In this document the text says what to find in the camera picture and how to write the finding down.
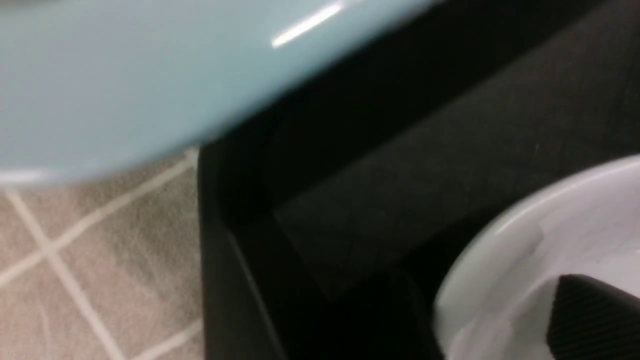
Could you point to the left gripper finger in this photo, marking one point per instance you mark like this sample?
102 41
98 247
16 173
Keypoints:
593 320

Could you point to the white bowl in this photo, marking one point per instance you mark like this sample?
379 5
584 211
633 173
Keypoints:
495 302

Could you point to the black serving tray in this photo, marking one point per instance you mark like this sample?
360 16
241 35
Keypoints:
329 220

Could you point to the grey checked tablecloth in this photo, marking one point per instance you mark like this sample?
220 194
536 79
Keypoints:
104 271

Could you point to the teal plastic bin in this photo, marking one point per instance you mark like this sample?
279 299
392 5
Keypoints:
90 88

